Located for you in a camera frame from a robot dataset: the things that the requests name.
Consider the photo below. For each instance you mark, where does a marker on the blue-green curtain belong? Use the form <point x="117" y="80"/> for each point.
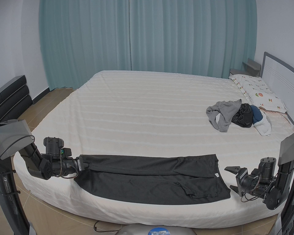
<point x="87" y="41"/>
<point x="195" y="36"/>

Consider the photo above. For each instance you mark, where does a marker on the bed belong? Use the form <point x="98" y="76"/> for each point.
<point x="137" y="114"/>

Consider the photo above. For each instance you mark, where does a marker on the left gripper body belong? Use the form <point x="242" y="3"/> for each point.
<point x="73" y="166"/>

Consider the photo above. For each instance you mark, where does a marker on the grey bedside table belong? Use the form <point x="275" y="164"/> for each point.
<point x="251" y="66"/>

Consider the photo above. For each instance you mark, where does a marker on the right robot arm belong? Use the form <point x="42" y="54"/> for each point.
<point x="267" y="169"/>

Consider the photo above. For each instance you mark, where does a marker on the white printed pillow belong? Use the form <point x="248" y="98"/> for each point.
<point x="259" y="94"/>

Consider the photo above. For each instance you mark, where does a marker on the black trousers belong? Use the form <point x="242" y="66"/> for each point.
<point x="137" y="183"/>

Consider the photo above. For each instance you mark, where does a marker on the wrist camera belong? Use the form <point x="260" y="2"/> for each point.
<point x="255" y="173"/>
<point x="66" y="153"/>

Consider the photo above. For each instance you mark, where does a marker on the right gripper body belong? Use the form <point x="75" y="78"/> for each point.
<point x="247" y="183"/>

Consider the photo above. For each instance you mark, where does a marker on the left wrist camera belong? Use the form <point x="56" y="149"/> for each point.
<point x="66" y="153"/>

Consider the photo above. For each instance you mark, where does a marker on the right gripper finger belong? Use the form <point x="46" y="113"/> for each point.
<point x="236" y="189"/>
<point x="233" y="170"/>

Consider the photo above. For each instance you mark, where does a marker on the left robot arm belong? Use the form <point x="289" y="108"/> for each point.
<point x="34" y="160"/>

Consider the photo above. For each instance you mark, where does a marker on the pile of clothes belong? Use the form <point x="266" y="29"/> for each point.
<point x="225" y="114"/>

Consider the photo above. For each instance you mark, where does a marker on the black chest of drawers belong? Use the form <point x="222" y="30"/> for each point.
<point x="13" y="98"/>

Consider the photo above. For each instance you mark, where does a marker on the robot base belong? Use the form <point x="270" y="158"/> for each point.
<point x="137" y="230"/>

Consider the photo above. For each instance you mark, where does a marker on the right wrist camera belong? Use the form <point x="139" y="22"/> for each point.
<point x="255" y="173"/>

